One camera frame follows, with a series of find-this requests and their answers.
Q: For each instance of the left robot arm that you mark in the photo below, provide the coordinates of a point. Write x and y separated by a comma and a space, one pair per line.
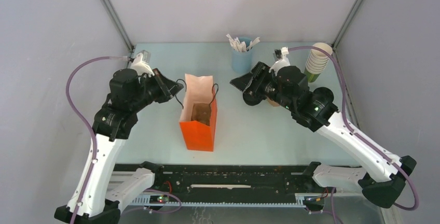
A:
129, 94

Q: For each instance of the stack of paper cups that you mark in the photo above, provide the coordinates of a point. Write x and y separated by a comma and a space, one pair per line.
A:
317, 61

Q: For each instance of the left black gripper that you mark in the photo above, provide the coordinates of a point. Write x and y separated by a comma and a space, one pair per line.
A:
164, 84

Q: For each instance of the white stir stick packets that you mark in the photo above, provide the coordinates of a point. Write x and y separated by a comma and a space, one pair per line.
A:
239, 44

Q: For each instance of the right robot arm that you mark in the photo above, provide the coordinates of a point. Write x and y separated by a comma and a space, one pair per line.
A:
381, 175

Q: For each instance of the orange paper bag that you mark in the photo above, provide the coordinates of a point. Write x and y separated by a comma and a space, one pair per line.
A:
198, 136

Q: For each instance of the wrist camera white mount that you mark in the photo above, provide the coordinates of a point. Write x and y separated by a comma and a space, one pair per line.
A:
281, 59
141, 64

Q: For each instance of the single brown pulp carrier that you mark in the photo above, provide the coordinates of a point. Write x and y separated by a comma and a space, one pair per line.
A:
201, 112

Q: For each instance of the brown pulp cup carrier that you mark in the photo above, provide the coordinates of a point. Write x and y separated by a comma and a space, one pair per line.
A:
272, 103

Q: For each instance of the light blue holder cup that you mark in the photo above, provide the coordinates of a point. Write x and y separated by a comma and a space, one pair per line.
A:
241, 62

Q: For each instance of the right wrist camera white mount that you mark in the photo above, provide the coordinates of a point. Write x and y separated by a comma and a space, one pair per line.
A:
281, 59

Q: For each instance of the stack of black lids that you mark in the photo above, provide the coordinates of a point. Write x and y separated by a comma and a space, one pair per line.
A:
251, 100

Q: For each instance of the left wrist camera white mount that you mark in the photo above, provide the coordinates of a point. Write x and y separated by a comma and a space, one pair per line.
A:
141, 64

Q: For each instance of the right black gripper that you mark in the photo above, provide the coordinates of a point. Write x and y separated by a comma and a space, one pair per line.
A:
260, 72

